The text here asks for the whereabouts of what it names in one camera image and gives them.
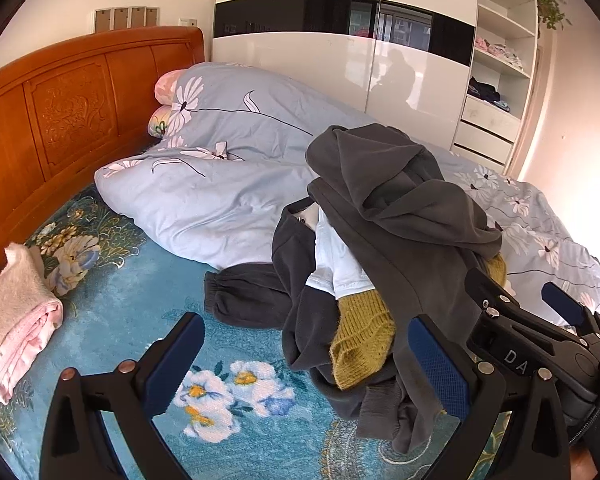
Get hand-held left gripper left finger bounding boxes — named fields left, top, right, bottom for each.
left=39, top=311, right=207, bottom=480

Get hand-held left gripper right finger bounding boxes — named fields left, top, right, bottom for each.
left=408, top=314, right=572, bottom=480

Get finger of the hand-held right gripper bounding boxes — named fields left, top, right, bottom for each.
left=540, top=280, right=600, bottom=342
left=464, top=266, right=573, bottom=347

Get dark grey hoodie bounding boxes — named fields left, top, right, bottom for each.
left=306, top=123, right=506, bottom=456

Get dark folded clothes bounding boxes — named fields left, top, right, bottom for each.
left=467, top=76, right=504, bottom=104

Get pink folded clothes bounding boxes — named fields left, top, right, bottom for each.
left=474, top=35, right=524, bottom=69

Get teal floral blanket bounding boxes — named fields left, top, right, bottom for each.
left=0, top=180, right=511, bottom=480

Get mustard knit sweater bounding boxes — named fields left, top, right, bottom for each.
left=328, top=254, right=509, bottom=392

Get charcoal sweatshirt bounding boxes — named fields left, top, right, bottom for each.
left=204, top=197, right=396, bottom=376

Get white shirt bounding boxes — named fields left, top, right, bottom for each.
left=305, top=207, right=379, bottom=299

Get white drawer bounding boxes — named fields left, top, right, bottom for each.
left=453, top=121, right=514, bottom=166
left=461, top=96, right=522, bottom=136

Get pink satin folded garment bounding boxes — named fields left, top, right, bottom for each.
left=0, top=299, right=65, bottom=406

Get fuzzy pale pink sweater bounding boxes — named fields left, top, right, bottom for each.
left=0, top=242, right=63, bottom=356

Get light blue floral duvet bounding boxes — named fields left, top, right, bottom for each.
left=94, top=62, right=600, bottom=322

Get pink floral pillow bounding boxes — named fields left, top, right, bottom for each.
left=154, top=70, right=186, bottom=107
left=147, top=105, right=174, bottom=139

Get wooden headboard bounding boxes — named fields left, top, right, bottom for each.
left=0, top=26, right=206, bottom=272

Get white open shelf unit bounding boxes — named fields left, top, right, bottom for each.
left=450, top=0, right=542, bottom=172

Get green hanging plant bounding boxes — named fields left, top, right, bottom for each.
left=535, top=0, right=574, bottom=36

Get white glossy wardrobe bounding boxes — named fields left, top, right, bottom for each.
left=211, top=0, right=482, bottom=157

